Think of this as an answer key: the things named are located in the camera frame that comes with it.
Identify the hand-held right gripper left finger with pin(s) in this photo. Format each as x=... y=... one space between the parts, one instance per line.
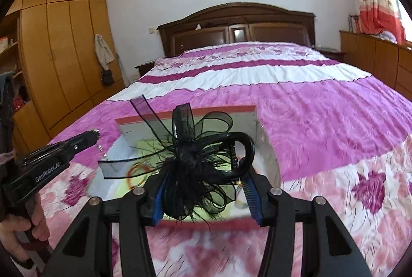
x=157 y=206

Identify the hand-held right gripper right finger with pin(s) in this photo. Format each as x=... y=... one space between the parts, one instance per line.
x=254 y=196

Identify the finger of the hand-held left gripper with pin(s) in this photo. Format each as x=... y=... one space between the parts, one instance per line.
x=69 y=151
x=85 y=136

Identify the pink cardboard box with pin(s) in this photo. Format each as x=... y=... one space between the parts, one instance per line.
x=268 y=151

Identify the black feathered hair clip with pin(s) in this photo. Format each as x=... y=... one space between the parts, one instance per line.
x=193 y=161

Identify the person's left hand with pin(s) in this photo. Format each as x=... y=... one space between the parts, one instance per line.
x=32 y=219

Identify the hanging dark bag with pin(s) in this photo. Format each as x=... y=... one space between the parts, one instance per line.
x=107 y=77

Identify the wooden wardrobe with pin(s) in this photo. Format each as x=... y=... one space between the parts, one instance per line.
x=64 y=55

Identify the hanging cream cloth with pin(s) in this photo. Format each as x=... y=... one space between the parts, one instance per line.
x=103 y=50

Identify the dark wooden nightstand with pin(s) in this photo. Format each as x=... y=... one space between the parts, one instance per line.
x=144 y=68
x=334 y=55

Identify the pink floral bedspread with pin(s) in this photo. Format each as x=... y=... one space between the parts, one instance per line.
x=322 y=109

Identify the dark wooden headboard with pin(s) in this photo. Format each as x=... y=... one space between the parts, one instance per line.
x=206 y=36

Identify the wooden sideboard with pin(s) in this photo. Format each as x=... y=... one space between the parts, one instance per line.
x=370 y=55

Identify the row of books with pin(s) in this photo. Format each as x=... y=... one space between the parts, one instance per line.
x=353 y=23

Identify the purple cloth bundle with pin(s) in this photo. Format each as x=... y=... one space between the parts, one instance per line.
x=388 y=36

